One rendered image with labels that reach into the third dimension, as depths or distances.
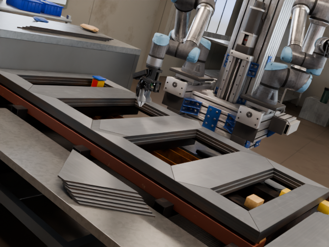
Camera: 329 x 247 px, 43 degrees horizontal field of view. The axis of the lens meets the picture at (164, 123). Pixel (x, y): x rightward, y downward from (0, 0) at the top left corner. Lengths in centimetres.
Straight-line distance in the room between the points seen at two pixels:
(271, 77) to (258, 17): 39
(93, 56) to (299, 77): 125
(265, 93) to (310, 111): 656
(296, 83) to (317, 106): 649
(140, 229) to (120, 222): 6
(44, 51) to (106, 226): 141
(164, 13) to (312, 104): 354
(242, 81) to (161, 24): 509
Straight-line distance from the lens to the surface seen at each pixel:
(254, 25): 263
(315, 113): 900
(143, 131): 186
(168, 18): 757
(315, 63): 226
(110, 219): 132
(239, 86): 265
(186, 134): 207
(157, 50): 197
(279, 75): 248
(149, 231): 132
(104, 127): 176
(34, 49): 243
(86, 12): 621
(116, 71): 289
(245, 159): 194
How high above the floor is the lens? 141
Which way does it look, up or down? 16 degrees down
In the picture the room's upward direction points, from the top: 17 degrees clockwise
